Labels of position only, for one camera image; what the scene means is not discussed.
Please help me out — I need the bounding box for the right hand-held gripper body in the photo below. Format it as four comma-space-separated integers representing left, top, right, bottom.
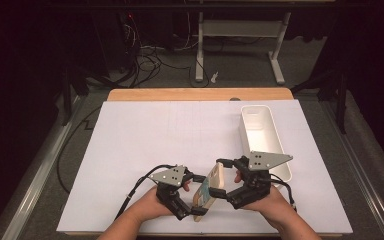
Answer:
226, 150, 294, 210

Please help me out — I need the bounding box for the person's right hand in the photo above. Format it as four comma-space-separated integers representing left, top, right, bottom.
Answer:
233, 169, 293, 230

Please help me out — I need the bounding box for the long black floor cable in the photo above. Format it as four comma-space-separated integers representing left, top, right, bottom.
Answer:
56, 105, 103, 195

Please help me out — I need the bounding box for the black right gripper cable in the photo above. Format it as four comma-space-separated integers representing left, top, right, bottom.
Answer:
269, 173, 298, 213

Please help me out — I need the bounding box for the dark computer tower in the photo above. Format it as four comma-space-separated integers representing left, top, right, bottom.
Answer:
91, 12, 139, 76

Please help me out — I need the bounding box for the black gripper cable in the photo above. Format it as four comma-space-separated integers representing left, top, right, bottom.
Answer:
114, 163, 178, 221
269, 173, 298, 213

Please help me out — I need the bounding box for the white plastic bin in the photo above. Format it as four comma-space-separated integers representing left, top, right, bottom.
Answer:
239, 104, 293, 192

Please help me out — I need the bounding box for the black stand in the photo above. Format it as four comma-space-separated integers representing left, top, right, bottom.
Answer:
59, 64, 93, 127
291, 68, 353, 135

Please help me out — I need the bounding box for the tangle of floor cables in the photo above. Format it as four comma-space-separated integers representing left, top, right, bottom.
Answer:
119, 13, 211, 89

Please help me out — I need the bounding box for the metal floor rail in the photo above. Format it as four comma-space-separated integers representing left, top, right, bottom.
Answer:
321, 99, 384, 240
0, 95, 87, 240

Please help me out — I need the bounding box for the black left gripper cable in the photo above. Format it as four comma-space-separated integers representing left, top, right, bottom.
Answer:
114, 163, 178, 221

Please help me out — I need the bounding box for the wooden table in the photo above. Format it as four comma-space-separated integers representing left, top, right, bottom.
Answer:
107, 87, 295, 102

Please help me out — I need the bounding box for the white metal stand frame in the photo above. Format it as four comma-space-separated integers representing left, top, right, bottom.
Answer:
194, 11, 292, 86

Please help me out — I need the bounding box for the person's left hand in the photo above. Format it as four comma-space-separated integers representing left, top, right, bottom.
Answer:
131, 179, 192, 224

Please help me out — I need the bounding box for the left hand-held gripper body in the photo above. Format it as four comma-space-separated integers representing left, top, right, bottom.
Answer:
148, 164, 194, 221

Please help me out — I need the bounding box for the white table cover sheet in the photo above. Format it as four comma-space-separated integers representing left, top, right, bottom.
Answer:
56, 99, 354, 235

